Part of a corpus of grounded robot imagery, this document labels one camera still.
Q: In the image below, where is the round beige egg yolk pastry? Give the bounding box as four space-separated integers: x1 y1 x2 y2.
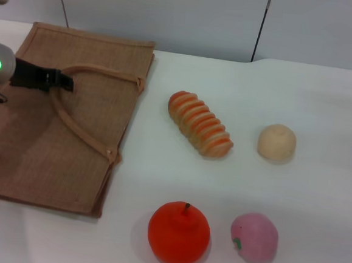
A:
255 121 299 162

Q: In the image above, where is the orange striped bread loaf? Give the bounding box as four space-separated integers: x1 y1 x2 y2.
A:
164 89 239 160

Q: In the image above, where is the pink peach toy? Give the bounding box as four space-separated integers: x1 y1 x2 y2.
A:
227 210 281 263

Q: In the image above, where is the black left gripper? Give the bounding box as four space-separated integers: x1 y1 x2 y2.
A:
9 58 77 94

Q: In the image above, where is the brown jute handbag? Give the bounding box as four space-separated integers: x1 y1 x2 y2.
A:
0 18 157 223

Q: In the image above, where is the orange persimmon toy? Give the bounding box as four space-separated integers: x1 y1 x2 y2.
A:
145 199 213 263

